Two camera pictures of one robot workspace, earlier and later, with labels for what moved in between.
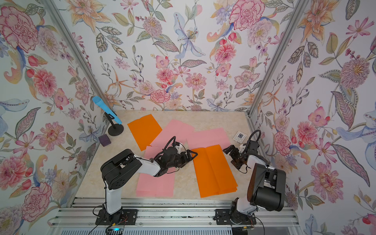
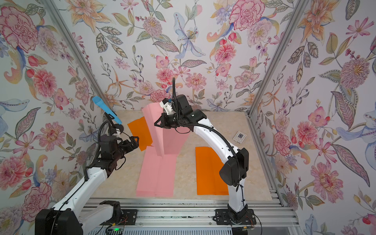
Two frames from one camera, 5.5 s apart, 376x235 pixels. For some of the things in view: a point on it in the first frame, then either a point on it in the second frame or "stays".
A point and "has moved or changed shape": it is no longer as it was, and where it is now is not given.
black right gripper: (233, 154) → (166, 118)
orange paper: (145, 130) stays
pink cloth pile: (162, 186) stays
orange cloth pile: (213, 174) stays
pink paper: (208, 137) has moved or changed shape
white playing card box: (239, 137) stays
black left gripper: (185, 159) → (134, 143)
